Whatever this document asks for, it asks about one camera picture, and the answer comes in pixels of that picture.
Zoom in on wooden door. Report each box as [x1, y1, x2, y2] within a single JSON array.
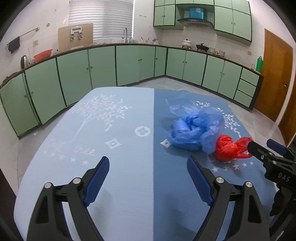
[[254, 29, 294, 122]]

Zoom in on green base cabinets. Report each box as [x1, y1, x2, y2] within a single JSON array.
[[0, 43, 264, 137]]

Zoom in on green wall cabinets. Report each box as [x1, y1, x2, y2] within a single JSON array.
[[154, 0, 252, 45]]

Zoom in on blue plastic bag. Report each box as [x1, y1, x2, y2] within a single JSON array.
[[162, 91, 226, 153]]

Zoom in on range hood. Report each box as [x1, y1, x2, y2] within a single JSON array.
[[177, 7, 214, 29]]

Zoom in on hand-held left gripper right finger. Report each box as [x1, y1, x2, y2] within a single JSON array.
[[186, 156, 271, 241]]

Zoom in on glass jars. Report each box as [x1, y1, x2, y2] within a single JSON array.
[[209, 47, 226, 56]]

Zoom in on green bottle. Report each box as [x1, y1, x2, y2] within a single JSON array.
[[255, 56, 264, 72]]

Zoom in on orange plastic basin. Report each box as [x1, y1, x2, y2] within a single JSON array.
[[33, 49, 53, 62]]

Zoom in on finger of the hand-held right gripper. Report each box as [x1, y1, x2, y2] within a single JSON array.
[[247, 141, 269, 163], [267, 138, 296, 160]]

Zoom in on white window blind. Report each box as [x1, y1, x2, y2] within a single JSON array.
[[68, 0, 134, 40]]

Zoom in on dark hanging towel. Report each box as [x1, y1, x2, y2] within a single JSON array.
[[8, 37, 21, 53]]

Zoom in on wooden board with clips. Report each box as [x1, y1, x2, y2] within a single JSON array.
[[58, 23, 93, 53]]

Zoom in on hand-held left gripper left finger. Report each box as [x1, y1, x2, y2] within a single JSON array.
[[26, 156, 110, 241]]

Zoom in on red plastic bag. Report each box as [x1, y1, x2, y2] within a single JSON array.
[[213, 135, 253, 161]]

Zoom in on metal towel rail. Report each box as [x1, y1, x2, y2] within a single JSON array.
[[7, 27, 40, 45]]

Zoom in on blue printed tablecloth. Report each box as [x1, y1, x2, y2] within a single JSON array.
[[14, 87, 278, 241]]

